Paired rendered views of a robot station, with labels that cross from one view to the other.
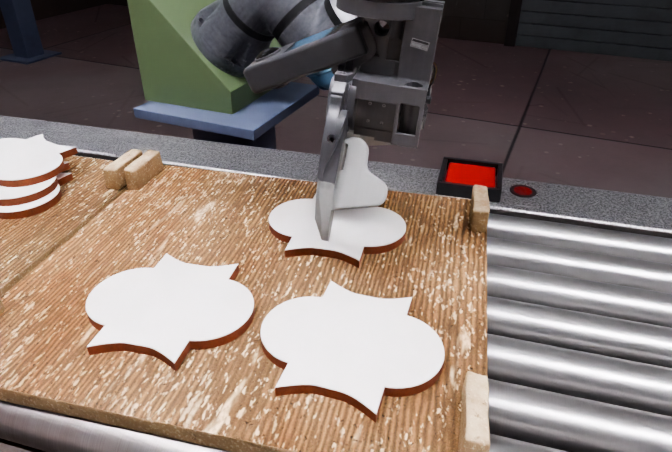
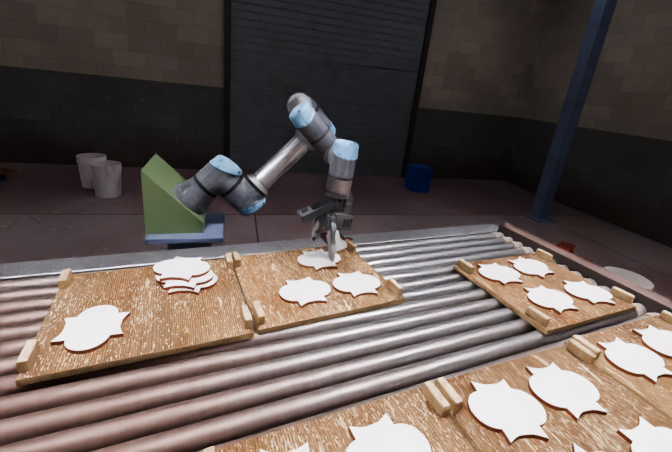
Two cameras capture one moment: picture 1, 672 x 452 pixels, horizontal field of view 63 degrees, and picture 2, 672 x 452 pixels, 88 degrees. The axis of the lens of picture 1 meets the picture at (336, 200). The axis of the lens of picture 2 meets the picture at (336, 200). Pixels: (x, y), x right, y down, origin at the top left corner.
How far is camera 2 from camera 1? 0.73 m
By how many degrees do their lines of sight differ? 39
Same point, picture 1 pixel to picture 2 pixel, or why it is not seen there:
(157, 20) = (161, 193)
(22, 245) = (229, 294)
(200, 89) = (184, 223)
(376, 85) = (341, 215)
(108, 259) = (266, 288)
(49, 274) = (254, 297)
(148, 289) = (295, 289)
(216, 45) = (194, 202)
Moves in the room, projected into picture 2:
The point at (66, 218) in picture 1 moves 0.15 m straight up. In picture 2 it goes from (229, 282) to (230, 231)
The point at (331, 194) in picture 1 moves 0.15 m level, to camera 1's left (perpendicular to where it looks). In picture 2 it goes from (335, 247) to (292, 259)
